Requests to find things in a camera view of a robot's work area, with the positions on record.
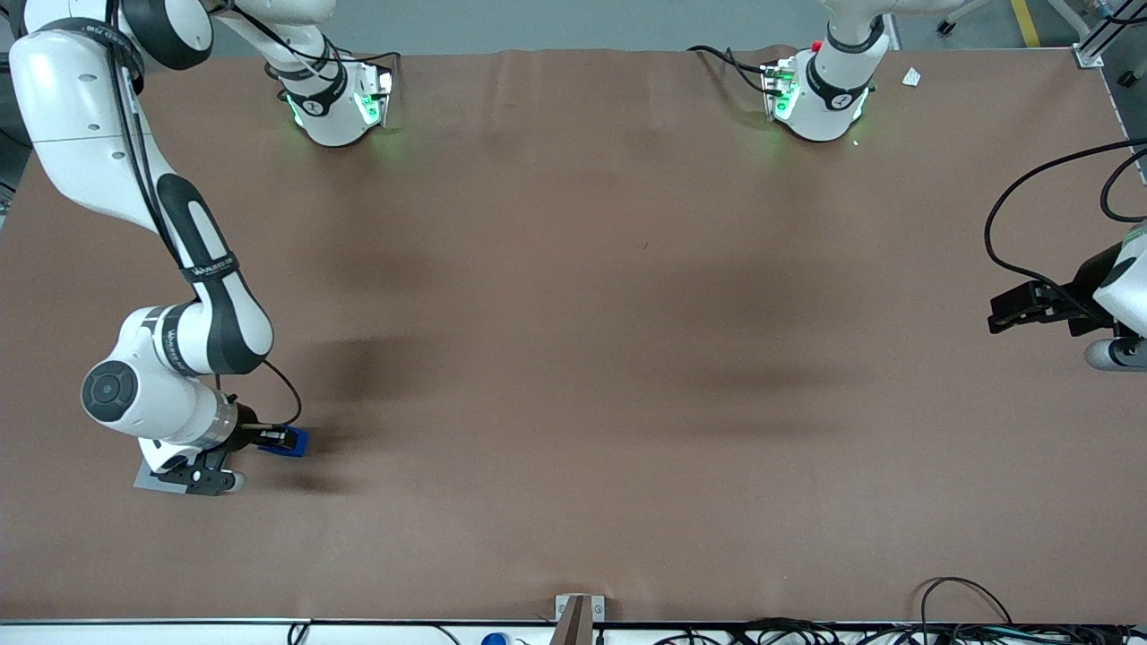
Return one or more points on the gray square base block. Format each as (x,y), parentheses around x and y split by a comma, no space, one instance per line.
(146,481)

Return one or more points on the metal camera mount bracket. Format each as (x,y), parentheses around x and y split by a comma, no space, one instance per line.
(578,618)

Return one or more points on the white rolling stand base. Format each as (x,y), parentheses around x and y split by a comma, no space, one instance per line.
(963,13)

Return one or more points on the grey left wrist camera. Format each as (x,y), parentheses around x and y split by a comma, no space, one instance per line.
(1107,356)

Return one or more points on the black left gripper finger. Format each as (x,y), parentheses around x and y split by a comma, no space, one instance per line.
(1030,297)
(1030,318)

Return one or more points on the black caster wheel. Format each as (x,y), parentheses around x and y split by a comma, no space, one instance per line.
(1129,79)

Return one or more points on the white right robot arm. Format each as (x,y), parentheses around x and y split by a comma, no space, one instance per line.
(90,116)

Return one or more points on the blue round cap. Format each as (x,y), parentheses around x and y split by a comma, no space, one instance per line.
(495,640)

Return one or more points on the white paper scrap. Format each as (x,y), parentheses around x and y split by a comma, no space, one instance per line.
(911,77)

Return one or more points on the small blue plastic part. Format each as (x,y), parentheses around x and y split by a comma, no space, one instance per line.
(300,445)

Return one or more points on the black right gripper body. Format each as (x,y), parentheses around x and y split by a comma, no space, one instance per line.
(248,436)

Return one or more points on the aluminium frame post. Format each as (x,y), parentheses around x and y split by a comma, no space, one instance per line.
(1089,54)

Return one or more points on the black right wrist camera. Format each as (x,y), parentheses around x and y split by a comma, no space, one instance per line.
(206,475)

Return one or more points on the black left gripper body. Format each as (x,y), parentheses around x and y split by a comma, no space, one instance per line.
(1081,285)

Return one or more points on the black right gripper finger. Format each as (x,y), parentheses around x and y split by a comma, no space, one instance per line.
(273,442)
(273,432)

